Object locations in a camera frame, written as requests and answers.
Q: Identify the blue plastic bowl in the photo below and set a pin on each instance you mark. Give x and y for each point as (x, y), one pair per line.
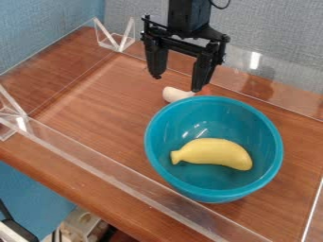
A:
(214, 117)

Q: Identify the clear acrylic front barrier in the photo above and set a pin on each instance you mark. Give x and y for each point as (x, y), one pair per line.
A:
(141, 205)

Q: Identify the clear acrylic barrier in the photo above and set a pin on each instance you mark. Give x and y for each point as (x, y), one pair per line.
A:
(237, 80)
(141, 205)

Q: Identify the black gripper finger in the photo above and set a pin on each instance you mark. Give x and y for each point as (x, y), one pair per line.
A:
(207, 60)
(157, 54)

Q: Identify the yellow toy banana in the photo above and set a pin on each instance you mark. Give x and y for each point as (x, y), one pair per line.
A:
(214, 151)

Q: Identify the clear acrylic back barrier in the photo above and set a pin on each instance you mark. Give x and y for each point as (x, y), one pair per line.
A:
(237, 80)

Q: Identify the small orange object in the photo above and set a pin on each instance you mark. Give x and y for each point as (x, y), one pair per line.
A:
(206, 91)

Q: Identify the white toy object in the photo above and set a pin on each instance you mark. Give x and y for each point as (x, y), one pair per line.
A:
(173, 94)

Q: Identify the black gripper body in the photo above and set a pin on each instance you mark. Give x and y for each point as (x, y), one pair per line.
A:
(187, 31)

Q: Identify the black chair part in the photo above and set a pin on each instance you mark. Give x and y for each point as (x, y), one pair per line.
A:
(12, 232)

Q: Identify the white power strip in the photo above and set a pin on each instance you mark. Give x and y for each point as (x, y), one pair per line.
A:
(81, 227)

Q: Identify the clear acrylic corner bracket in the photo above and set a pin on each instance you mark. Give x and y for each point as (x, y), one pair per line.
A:
(111, 40)

